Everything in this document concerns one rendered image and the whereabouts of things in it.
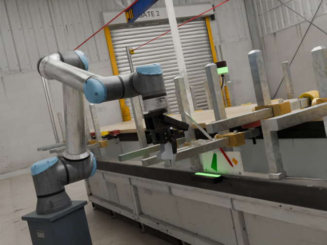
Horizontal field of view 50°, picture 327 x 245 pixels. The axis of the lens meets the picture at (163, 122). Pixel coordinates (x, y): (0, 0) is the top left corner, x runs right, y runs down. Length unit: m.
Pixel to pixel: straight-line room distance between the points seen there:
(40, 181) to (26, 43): 7.70
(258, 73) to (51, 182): 1.22
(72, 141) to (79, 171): 0.18
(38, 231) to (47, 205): 0.15
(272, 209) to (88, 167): 1.06
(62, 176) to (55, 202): 0.14
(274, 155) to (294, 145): 0.24
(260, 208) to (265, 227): 0.38
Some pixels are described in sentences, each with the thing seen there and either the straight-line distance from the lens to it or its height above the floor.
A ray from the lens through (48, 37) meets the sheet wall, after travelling 9.60.
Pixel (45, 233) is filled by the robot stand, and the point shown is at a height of 0.51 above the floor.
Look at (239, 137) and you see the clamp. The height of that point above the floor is 0.85.
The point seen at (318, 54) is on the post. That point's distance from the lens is 1.13.
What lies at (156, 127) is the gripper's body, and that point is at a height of 0.97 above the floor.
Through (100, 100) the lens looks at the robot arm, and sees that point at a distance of 1.27.
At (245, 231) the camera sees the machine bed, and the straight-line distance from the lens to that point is 1.99.
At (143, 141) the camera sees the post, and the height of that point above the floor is 0.84.
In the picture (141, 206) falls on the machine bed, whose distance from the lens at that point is 3.01.
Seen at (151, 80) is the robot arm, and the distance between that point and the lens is 1.23.
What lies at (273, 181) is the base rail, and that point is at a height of 0.70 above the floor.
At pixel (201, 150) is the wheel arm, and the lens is 1.36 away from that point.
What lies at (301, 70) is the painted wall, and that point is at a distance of 11.01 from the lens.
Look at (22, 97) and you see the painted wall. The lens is 9.29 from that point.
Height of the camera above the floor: 1.06
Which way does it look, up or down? 3 degrees down
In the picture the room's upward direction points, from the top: 12 degrees counter-clockwise
